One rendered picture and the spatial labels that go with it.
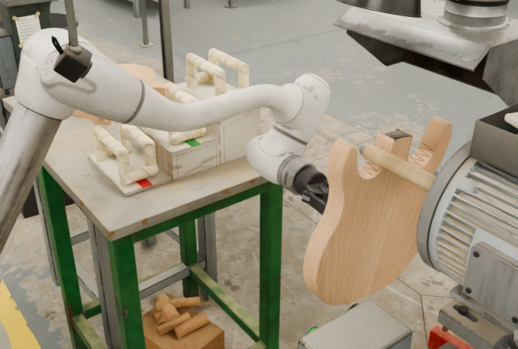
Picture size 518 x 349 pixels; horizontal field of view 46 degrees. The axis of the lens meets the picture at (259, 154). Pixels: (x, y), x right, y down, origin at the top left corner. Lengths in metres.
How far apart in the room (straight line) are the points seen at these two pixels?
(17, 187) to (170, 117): 0.36
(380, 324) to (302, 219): 2.24
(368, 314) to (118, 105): 0.60
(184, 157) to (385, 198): 0.66
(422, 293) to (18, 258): 1.90
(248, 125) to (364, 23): 0.79
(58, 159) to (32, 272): 1.20
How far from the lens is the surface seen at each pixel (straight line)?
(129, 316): 1.75
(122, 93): 1.20
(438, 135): 1.37
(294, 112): 1.48
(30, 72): 1.32
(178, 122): 1.31
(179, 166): 1.73
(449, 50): 0.99
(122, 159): 1.68
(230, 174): 1.76
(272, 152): 1.51
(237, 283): 2.81
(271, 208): 1.85
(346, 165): 1.15
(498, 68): 1.01
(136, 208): 1.63
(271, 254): 1.95
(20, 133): 1.36
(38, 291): 2.93
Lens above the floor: 1.81
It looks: 28 degrees down
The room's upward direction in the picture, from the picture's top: straight up
